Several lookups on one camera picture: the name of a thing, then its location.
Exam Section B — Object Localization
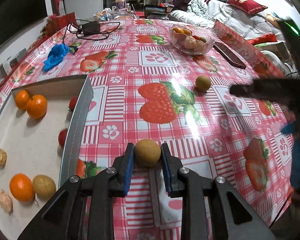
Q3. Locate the green brown kiwi fruit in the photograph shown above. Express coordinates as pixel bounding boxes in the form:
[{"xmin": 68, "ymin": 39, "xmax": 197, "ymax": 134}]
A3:
[{"xmin": 32, "ymin": 175, "xmax": 56, "ymax": 200}]

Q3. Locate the orange mandarin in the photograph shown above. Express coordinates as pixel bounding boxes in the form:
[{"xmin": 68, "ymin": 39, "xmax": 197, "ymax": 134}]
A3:
[
  {"xmin": 15, "ymin": 90, "xmax": 30, "ymax": 111},
  {"xmin": 26, "ymin": 94, "xmax": 47, "ymax": 119},
  {"xmin": 9, "ymin": 173, "xmax": 35, "ymax": 202}
]

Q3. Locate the red cherry tomato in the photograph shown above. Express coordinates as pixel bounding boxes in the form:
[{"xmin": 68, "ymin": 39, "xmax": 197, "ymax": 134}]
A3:
[
  {"xmin": 58, "ymin": 129, "xmax": 68, "ymax": 148},
  {"xmin": 68, "ymin": 97, "xmax": 78, "ymax": 112}
]

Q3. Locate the brown walnut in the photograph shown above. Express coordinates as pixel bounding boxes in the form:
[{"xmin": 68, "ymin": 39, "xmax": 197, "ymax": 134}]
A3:
[
  {"xmin": 0, "ymin": 190, "xmax": 13, "ymax": 214},
  {"xmin": 0, "ymin": 148, "xmax": 7, "ymax": 167}
]

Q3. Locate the right hand blue glove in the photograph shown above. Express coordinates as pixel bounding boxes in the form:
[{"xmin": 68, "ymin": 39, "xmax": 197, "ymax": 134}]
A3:
[{"xmin": 281, "ymin": 122, "xmax": 300, "ymax": 195}]

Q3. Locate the black smartphone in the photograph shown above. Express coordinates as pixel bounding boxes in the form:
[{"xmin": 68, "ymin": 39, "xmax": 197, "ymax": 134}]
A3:
[{"xmin": 213, "ymin": 42, "xmax": 246, "ymax": 69}]

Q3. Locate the grey blanket covered sofa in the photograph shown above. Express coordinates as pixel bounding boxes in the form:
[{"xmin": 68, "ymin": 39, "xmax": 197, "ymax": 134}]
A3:
[{"xmin": 168, "ymin": 0, "xmax": 298, "ymax": 78}]

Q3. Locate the white cardboard tray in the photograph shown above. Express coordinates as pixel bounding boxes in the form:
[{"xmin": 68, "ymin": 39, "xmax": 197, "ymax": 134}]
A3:
[{"xmin": 0, "ymin": 75, "xmax": 93, "ymax": 239}]

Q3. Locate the red embroidered cushion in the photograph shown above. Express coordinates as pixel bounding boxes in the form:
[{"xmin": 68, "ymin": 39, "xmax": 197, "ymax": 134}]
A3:
[{"xmin": 227, "ymin": 0, "xmax": 268, "ymax": 15}]

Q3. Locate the glass fruit bowl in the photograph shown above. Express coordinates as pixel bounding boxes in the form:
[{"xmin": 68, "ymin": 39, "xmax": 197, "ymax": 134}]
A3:
[{"xmin": 169, "ymin": 24, "xmax": 215, "ymax": 56}]

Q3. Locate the pink strawberry tablecloth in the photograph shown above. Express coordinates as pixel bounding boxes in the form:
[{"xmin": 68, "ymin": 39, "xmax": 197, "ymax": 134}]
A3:
[{"xmin": 0, "ymin": 17, "xmax": 298, "ymax": 240}]

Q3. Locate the blue crumpled glove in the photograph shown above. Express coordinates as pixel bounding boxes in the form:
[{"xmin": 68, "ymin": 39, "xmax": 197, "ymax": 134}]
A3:
[{"xmin": 42, "ymin": 43, "xmax": 70, "ymax": 72}]

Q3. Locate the black power adapter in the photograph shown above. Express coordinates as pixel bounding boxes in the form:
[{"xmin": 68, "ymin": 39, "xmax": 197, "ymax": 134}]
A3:
[{"xmin": 82, "ymin": 21, "xmax": 101, "ymax": 36}]

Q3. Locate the red gift box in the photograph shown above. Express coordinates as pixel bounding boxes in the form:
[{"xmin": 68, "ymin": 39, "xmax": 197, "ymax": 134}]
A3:
[{"xmin": 41, "ymin": 12, "xmax": 76, "ymax": 36}]

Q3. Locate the black adapter cable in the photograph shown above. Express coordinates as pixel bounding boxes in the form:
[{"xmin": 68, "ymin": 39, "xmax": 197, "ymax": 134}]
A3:
[{"xmin": 62, "ymin": 19, "xmax": 122, "ymax": 46}]

